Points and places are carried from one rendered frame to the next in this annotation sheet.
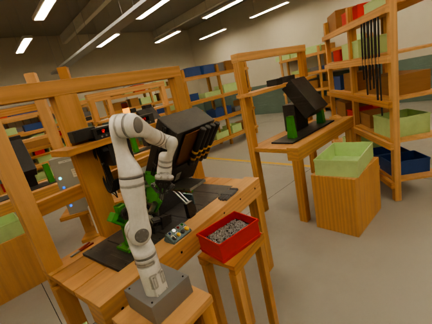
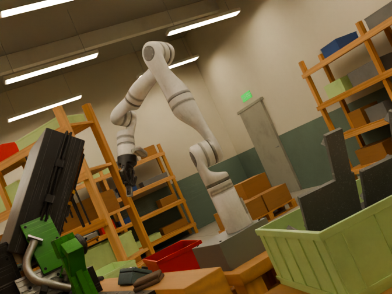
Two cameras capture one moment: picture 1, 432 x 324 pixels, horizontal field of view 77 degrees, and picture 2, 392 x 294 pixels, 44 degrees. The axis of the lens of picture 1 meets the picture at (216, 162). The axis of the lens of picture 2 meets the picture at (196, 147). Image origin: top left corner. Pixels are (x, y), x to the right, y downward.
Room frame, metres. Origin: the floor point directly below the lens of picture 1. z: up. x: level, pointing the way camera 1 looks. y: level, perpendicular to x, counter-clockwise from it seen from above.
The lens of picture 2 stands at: (0.52, 1.99, 1.17)
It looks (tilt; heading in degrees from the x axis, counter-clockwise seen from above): 3 degrees up; 287
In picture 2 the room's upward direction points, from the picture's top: 24 degrees counter-clockwise
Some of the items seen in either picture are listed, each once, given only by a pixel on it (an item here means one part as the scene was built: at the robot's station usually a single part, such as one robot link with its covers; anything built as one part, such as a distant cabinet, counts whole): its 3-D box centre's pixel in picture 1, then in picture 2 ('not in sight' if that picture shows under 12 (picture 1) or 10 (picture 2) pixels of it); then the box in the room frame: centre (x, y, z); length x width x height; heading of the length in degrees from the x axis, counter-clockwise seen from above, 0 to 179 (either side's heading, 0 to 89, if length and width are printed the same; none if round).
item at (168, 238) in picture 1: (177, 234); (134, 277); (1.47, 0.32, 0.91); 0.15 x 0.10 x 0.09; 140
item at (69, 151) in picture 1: (121, 134); not in sight; (1.98, 0.62, 1.52); 0.90 x 0.25 x 0.04; 140
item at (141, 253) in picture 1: (140, 239); (209, 164); (1.00, 0.37, 1.19); 0.09 x 0.09 x 0.17; 30
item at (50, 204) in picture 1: (125, 171); not in sight; (2.05, 0.70, 1.23); 1.30 x 0.05 x 0.09; 140
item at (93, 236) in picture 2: (177, 184); (50, 256); (1.80, 0.30, 1.11); 0.39 x 0.16 x 0.03; 50
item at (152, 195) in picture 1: (155, 185); (44, 244); (1.71, 0.42, 1.17); 0.13 x 0.12 x 0.20; 140
